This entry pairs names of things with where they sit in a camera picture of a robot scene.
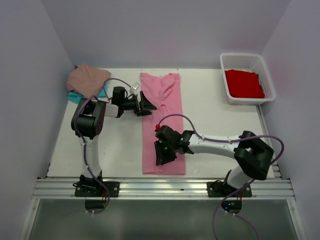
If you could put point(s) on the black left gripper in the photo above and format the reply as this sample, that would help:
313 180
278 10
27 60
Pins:
144 104

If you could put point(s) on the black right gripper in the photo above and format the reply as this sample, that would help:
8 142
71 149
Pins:
161 158

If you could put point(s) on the pink polo shirt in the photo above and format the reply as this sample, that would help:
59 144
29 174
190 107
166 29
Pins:
164 92

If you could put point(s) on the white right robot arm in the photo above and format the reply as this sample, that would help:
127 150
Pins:
251 153

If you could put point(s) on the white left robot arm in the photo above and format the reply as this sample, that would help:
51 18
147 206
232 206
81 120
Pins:
88 121

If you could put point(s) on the beige folded shirt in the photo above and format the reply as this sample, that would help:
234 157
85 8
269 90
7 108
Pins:
87 80

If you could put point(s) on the teal folded shirt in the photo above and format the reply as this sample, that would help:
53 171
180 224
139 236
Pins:
75 97

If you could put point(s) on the red folded shirt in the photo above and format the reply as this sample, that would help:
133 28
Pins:
243 84

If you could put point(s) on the white plastic basket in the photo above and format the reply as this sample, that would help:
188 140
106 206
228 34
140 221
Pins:
251 63

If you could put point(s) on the dark blue garment in basket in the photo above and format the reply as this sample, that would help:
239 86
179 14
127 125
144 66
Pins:
260 84

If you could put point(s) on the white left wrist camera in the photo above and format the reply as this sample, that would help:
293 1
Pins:
134 88

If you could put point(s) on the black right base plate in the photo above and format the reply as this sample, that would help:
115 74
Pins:
219 189

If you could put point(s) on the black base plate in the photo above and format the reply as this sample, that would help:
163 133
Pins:
219 189
99 191

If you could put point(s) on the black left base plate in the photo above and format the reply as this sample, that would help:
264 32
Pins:
99 191

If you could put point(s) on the aluminium mounting rail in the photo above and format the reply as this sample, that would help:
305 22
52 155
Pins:
162 189

